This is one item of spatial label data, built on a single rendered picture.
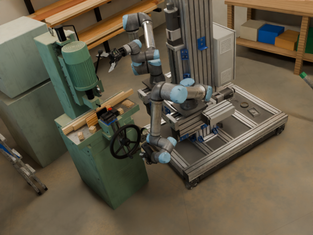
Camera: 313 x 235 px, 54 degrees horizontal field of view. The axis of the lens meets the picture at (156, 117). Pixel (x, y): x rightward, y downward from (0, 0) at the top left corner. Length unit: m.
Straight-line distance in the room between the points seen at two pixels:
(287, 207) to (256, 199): 0.25
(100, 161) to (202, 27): 1.32
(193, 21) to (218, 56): 0.41
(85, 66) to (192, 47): 0.86
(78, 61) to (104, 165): 0.89
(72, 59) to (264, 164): 2.03
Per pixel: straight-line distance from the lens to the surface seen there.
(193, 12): 2.41
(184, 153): 2.97
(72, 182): 3.33
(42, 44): 2.37
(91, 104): 2.37
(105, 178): 2.64
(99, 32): 4.73
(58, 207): 3.18
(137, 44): 2.35
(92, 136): 2.33
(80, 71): 2.19
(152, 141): 2.19
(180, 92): 1.95
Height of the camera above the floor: 2.34
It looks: 39 degrees down
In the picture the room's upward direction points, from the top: 11 degrees counter-clockwise
